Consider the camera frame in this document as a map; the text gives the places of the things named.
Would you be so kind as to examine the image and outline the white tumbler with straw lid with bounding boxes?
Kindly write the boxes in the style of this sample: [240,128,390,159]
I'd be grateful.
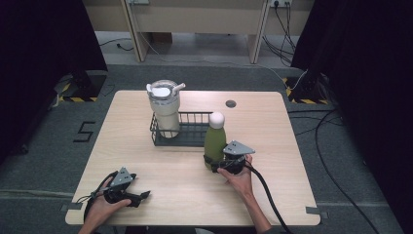
[145,79,187,139]

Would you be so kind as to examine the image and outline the dark curtain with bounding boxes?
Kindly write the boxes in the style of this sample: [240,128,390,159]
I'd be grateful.
[290,0,413,230]
[0,0,109,165]

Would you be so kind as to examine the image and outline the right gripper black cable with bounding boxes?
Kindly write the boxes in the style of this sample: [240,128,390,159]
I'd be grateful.
[244,164,293,234]

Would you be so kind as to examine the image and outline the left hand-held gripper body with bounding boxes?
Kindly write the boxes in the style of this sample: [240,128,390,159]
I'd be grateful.
[102,167,137,206]

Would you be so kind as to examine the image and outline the beige background desk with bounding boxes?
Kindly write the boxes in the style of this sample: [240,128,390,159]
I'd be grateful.
[82,0,315,64]

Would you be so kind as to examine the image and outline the white wall power outlet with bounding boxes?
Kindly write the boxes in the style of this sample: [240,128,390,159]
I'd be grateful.
[269,0,293,9]

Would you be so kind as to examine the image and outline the person's left hand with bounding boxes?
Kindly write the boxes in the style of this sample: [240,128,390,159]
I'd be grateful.
[85,176,132,230]

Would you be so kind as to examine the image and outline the person's right hand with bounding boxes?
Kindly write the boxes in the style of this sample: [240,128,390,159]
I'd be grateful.
[216,154,255,200]

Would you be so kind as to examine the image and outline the short black floor cable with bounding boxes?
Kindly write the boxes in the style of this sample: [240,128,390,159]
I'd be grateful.
[98,37,134,53]

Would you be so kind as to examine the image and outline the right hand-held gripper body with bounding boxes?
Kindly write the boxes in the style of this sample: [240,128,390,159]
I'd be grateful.
[217,139,256,176]

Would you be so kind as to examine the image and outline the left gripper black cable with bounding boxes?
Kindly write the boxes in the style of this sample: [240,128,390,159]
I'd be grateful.
[77,171,119,222]

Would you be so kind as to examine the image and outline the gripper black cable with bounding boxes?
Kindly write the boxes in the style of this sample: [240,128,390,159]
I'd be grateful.
[244,164,293,234]
[77,171,119,222]

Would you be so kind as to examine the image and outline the grey tape strip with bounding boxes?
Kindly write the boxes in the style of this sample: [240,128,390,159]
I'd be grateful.
[305,206,329,219]
[59,202,84,213]

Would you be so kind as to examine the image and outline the black stand base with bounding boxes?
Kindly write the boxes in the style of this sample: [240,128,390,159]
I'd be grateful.
[282,73,331,105]
[54,69,109,103]

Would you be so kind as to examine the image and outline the bundle of black hanging cables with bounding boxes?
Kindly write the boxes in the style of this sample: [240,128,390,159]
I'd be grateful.
[261,0,298,66]

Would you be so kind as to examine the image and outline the green bottle with white cap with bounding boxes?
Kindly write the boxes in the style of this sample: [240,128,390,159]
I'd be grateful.
[204,111,227,171]

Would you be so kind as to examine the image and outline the black wire basket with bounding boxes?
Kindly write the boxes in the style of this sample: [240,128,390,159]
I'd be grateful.
[149,111,214,148]

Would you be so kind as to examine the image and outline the long black floor cables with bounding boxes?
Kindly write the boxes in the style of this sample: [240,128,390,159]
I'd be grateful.
[286,108,382,234]

